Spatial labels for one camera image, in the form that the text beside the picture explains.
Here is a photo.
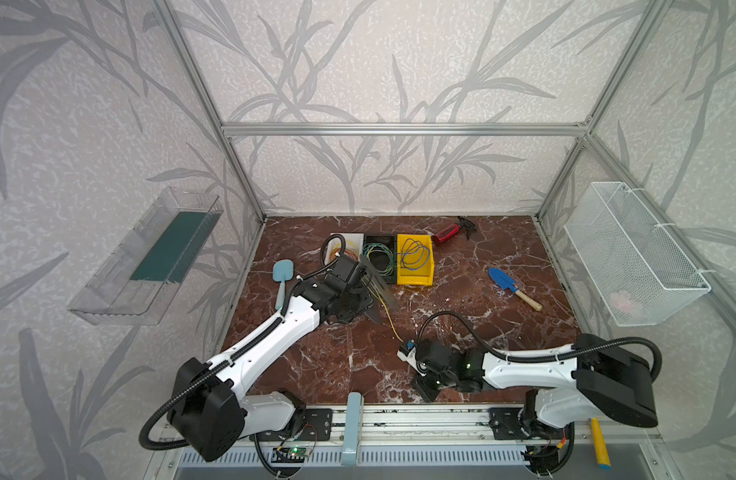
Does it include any yellow cable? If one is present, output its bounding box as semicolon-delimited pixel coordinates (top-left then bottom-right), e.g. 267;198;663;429
367;281;405;344

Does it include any grey perforated spool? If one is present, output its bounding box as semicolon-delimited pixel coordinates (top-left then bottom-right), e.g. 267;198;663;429
358;255;398;324

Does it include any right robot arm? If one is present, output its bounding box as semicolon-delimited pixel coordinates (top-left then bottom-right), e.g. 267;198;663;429
397;332;663;429

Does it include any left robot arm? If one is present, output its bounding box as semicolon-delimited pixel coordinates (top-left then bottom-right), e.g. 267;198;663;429
138;234;380;461

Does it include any yellow plastic bin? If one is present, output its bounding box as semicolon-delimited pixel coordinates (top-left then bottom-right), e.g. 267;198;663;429
396;234;435;287

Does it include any black plastic bin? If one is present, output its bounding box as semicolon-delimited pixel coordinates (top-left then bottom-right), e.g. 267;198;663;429
362;234;397;284

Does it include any white plastic bin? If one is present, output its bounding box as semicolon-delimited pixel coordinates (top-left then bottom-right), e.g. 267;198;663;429
324;233;365;264

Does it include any green circuit board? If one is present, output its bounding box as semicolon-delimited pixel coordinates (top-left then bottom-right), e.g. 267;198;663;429
272;445;314;464

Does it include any light blue toy shovel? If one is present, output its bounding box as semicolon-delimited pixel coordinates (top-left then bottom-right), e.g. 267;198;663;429
272;259;294;310

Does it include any pink object in basket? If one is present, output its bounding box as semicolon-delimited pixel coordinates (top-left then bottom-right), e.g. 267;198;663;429
609;290;642;318

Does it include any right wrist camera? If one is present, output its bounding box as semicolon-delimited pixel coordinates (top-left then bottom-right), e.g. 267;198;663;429
397;340;426;376

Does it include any light blue brush handle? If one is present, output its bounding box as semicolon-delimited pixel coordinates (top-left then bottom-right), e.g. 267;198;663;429
341;392;364;467

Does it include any blue cable coil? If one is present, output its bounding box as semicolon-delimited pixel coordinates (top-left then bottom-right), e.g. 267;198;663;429
401;238;433;272

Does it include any green cable coil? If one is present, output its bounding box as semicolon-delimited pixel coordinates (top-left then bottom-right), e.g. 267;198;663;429
365;242;397;278

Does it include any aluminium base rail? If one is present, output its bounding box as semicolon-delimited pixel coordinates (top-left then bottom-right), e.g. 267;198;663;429
145;404;663;479

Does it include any white wire mesh basket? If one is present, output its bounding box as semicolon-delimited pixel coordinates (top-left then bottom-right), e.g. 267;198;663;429
564;182;712;327

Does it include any clear plastic wall tray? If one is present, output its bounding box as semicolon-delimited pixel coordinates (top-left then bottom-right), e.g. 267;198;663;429
68;187;224;326

